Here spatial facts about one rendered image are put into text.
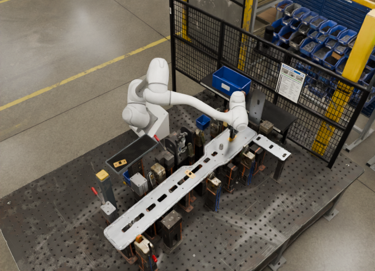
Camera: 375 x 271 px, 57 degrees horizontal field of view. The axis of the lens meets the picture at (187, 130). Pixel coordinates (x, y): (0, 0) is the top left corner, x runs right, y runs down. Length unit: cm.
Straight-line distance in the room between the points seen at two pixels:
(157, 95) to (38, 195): 128
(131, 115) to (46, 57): 298
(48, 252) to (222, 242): 121
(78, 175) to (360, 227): 263
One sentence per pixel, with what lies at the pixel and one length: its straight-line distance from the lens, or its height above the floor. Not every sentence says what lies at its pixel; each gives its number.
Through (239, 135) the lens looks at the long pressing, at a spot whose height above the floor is 100.
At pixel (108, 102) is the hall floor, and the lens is 460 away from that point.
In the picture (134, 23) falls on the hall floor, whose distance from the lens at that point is 611.
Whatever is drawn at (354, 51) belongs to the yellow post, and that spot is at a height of 175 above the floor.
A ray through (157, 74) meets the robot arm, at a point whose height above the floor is 159.
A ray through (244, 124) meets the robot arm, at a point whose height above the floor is 141.
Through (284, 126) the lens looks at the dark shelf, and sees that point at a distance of 288.
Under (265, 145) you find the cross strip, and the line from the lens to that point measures 275.
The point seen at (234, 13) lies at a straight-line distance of 451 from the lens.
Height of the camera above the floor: 305
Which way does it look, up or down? 47 degrees down
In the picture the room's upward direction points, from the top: straight up
